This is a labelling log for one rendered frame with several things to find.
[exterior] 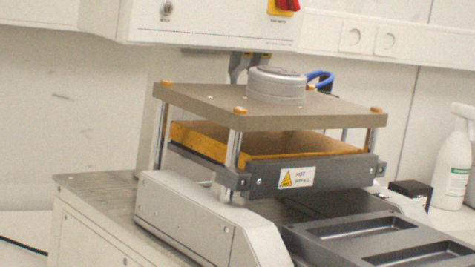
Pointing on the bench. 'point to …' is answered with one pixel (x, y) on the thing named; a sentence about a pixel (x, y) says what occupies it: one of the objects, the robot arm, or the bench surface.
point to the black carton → (413, 191)
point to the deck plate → (99, 199)
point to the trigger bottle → (454, 161)
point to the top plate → (271, 102)
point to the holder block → (375, 242)
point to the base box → (95, 238)
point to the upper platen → (249, 144)
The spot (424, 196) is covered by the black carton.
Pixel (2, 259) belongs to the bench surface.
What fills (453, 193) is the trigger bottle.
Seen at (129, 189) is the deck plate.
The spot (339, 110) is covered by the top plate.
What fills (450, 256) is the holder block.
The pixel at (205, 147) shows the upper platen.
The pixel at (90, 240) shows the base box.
